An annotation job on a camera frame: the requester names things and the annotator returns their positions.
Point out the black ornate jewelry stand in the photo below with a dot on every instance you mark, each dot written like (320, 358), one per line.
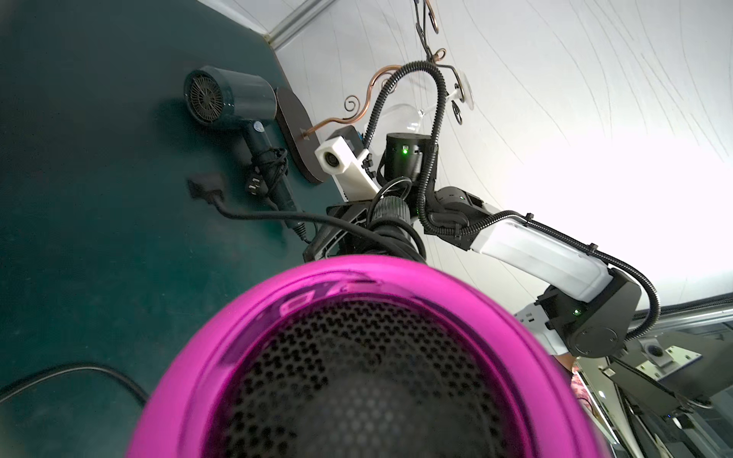
(300, 132)

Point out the green hair dryer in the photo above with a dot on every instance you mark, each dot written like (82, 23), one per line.
(226, 100)

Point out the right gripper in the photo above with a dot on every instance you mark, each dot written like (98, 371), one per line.
(331, 241)

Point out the green table mat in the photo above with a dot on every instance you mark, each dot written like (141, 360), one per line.
(105, 257)

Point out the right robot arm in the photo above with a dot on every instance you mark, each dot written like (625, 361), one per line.
(594, 303)

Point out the grey hair dryer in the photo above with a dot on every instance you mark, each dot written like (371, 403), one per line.
(364, 356)

